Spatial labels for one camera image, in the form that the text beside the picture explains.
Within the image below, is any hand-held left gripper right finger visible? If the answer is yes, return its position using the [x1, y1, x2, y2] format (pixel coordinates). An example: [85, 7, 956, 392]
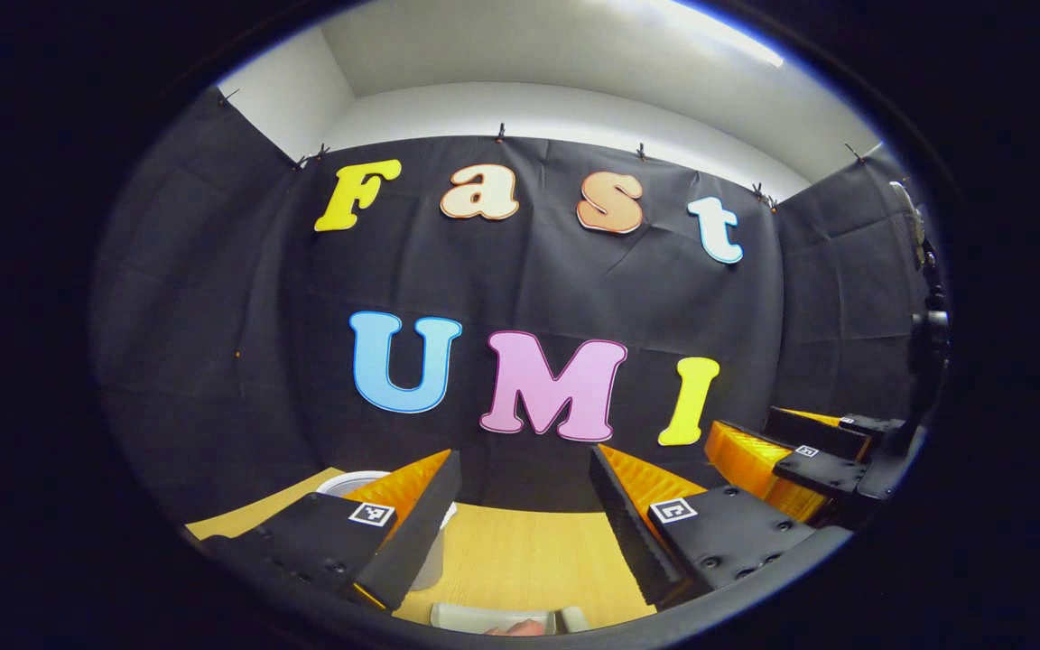
[588, 443, 821, 608]

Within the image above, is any row of black cloth clips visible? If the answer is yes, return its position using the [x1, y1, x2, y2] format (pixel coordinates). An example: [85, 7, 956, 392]
[220, 88, 866, 213]

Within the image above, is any wooden desktop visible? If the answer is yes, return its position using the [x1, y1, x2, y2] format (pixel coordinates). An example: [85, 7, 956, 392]
[184, 467, 656, 628]

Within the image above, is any white garbage bin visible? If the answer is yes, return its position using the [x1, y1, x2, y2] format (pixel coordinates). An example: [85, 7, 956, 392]
[316, 469, 458, 592]

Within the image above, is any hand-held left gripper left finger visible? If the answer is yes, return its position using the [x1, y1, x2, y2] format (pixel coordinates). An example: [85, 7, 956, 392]
[202, 449, 465, 613]

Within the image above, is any black backdrop cloth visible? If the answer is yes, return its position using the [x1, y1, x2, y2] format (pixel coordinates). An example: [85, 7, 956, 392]
[91, 86, 932, 515]

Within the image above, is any grey dustpan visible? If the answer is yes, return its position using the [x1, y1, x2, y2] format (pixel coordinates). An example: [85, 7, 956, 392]
[430, 602, 590, 636]

